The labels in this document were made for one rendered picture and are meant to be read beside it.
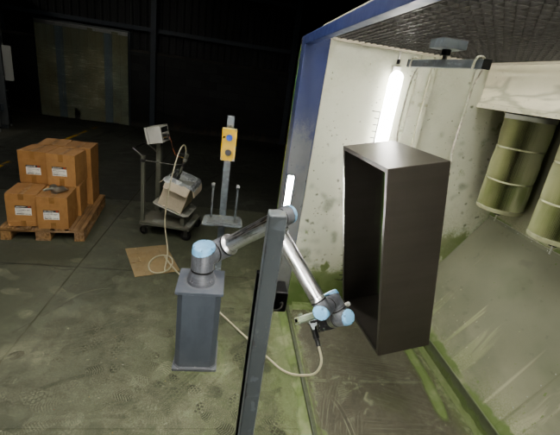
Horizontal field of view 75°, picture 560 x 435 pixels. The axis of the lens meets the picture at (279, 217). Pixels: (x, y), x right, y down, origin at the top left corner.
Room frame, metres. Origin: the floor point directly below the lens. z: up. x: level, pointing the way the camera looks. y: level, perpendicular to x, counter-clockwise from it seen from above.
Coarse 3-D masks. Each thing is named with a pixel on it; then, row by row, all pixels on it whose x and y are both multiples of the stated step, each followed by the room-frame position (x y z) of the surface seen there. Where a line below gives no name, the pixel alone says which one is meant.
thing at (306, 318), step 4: (348, 304) 2.23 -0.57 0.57; (300, 316) 1.97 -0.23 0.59; (304, 316) 1.98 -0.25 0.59; (308, 316) 2.00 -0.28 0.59; (312, 316) 2.01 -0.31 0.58; (300, 320) 1.95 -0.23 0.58; (304, 320) 1.96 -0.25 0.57; (308, 320) 1.98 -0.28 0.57; (296, 324) 1.95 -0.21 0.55; (308, 324) 1.99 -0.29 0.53; (316, 328) 1.98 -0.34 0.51; (312, 332) 1.97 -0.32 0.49; (316, 332) 1.96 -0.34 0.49; (312, 336) 1.96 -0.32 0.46; (316, 336) 1.95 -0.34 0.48; (316, 340) 1.94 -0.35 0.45; (316, 344) 1.93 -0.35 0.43; (320, 344) 1.93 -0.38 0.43
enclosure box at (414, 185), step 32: (352, 160) 2.41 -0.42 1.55; (384, 160) 1.98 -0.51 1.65; (416, 160) 1.95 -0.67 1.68; (352, 192) 2.42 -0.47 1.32; (384, 192) 1.84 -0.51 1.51; (416, 192) 1.86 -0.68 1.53; (352, 224) 2.43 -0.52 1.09; (384, 224) 1.83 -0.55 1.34; (416, 224) 1.87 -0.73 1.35; (352, 256) 2.44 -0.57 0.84; (384, 256) 1.83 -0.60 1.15; (416, 256) 1.89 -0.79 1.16; (352, 288) 2.46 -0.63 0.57; (384, 288) 1.85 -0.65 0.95; (416, 288) 1.90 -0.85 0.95; (384, 320) 1.86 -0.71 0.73; (416, 320) 1.92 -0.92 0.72; (384, 352) 1.88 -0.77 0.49
